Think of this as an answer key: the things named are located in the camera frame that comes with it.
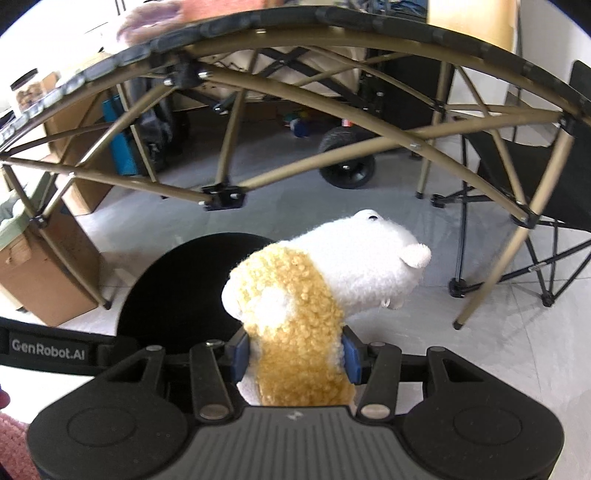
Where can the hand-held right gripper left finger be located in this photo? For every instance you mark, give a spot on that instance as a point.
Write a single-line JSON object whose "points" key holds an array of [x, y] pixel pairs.
{"points": [[240, 357]]}

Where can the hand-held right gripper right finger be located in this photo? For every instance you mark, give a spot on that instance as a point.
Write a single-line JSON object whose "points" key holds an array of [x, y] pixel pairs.
{"points": [[352, 355]]}

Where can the white and yellow plush toy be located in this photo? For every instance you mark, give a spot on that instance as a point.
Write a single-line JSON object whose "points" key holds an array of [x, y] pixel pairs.
{"points": [[295, 300]]}

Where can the black trash bin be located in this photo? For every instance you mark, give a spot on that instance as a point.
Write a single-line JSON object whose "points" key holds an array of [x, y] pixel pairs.
{"points": [[175, 295]]}

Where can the pink satin bonnet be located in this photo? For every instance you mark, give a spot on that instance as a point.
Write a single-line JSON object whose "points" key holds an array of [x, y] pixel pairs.
{"points": [[147, 23]]}

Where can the orange cloth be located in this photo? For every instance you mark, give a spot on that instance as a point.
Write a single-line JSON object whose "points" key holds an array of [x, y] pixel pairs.
{"points": [[221, 9]]}

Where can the large cardboard box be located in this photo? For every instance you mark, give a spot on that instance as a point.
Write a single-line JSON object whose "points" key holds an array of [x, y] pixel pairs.
{"points": [[46, 277]]}

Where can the pink knit clothing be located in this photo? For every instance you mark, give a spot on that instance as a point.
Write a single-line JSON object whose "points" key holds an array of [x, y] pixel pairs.
{"points": [[9, 443]]}

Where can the pale green plastic bag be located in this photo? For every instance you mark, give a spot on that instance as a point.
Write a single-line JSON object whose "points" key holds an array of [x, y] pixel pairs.
{"points": [[14, 207]]}

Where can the open brown cardboard box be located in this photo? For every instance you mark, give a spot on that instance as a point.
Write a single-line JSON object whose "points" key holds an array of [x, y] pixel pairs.
{"points": [[87, 184]]}

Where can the blue box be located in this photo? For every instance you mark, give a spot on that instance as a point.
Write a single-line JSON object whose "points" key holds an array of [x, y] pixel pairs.
{"points": [[122, 143]]}

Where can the small colourful toy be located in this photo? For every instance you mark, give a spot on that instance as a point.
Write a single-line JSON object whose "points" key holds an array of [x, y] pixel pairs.
{"points": [[300, 128]]}

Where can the dark grey bag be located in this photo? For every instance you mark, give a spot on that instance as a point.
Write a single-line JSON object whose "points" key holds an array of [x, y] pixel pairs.
{"points": [[159, 124]]}

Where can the black folding chair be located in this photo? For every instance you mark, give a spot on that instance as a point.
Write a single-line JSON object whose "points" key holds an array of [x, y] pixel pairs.
{"points": [[508, 161]]}

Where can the clear jar of snacks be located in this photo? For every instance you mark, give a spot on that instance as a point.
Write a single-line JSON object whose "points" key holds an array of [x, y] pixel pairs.
{"points": [[25, 92]]}

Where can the tan slatted folding table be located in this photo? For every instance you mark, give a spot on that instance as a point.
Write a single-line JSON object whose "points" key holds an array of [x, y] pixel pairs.
{"points": [[217, 27]]}

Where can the yellow thermos jug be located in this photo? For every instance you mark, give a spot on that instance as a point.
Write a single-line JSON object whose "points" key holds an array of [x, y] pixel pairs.
{"points": [[471, 23]]}

